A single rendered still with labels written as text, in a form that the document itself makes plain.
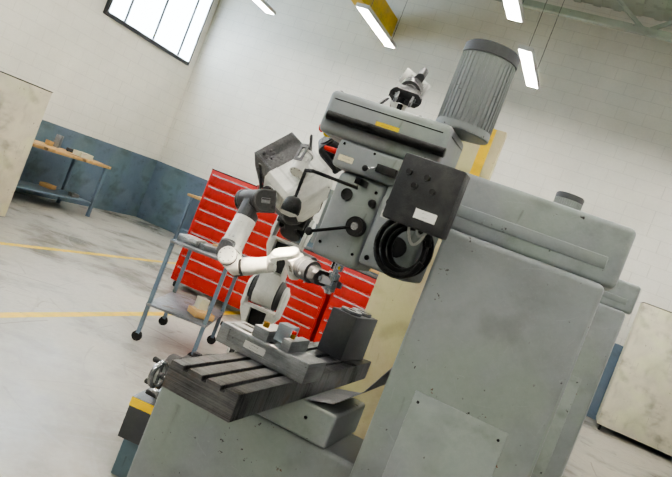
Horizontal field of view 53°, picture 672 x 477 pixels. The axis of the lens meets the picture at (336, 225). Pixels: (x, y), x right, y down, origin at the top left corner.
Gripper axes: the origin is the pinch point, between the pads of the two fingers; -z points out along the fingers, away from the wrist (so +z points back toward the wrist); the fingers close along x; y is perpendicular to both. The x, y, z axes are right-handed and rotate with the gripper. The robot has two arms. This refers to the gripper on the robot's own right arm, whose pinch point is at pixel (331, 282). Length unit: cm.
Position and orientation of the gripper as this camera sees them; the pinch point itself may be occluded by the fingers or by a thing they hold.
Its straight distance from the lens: 250.1
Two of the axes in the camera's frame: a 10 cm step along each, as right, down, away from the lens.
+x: 6.7, 2.5, 7.0
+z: -6.4, -2.8, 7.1
